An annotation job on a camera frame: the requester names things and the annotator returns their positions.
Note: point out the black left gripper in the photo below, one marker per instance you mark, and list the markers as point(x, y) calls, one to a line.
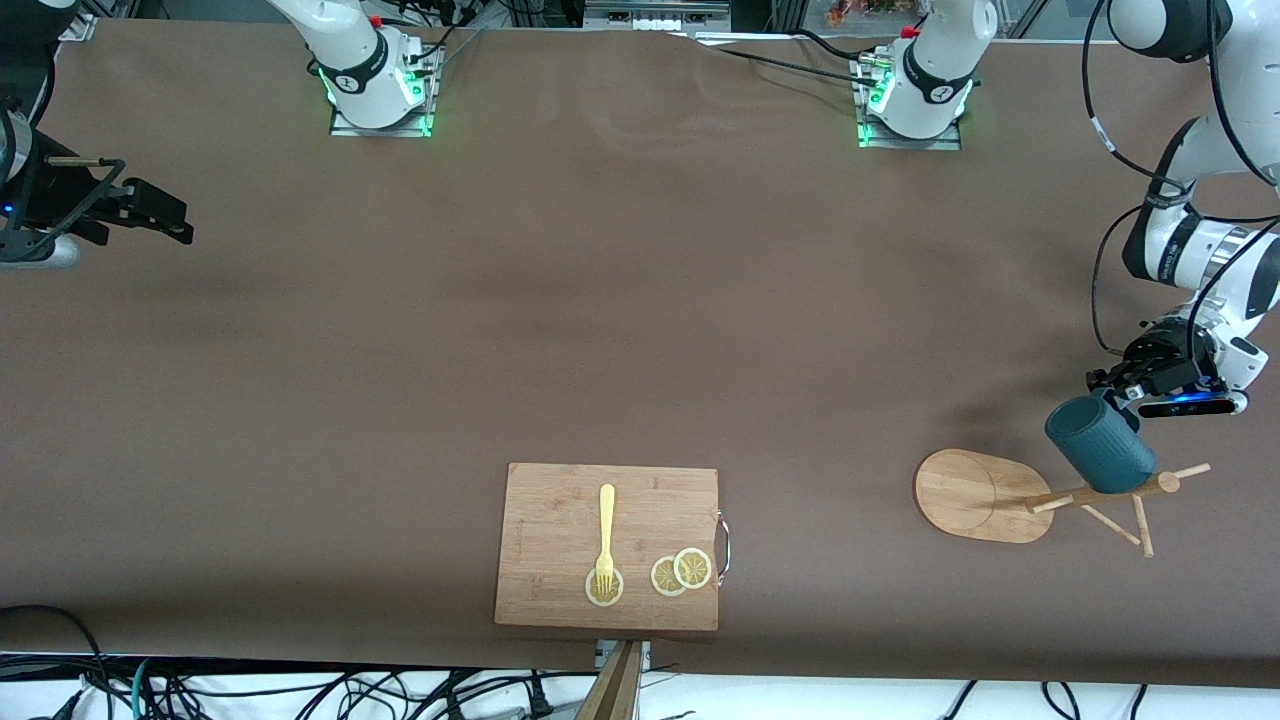
point(1152, 358)

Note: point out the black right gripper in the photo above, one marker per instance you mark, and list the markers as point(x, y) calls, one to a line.
point(58, 192)

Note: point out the teal mug yellow inside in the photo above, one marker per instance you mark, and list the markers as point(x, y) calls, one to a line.
point(1100, 445)

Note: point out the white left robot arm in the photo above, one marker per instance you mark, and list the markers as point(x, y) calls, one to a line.
point(935, 80)

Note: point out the wooden mug rack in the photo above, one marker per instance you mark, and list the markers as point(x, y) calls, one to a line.
point(980, 495)

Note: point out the yellow lemon slice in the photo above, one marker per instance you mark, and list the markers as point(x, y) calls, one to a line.
point(693, 568)
point(663, 578)
point(604, 592)

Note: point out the yellow plastic fork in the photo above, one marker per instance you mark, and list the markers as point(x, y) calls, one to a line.
point(606, 520)

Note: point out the wooden cutting board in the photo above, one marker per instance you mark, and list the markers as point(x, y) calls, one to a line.
point(560, 540)

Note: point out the white power strip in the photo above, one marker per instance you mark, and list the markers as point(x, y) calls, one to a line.
point(655, 12)

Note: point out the brown wooden beam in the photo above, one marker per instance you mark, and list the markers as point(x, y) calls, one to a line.
point(612, 690)

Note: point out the aluminium frame profile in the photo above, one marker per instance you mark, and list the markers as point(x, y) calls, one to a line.
point(78, 25)

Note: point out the metal bracket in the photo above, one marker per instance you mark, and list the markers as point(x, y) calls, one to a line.
point(645, 652)

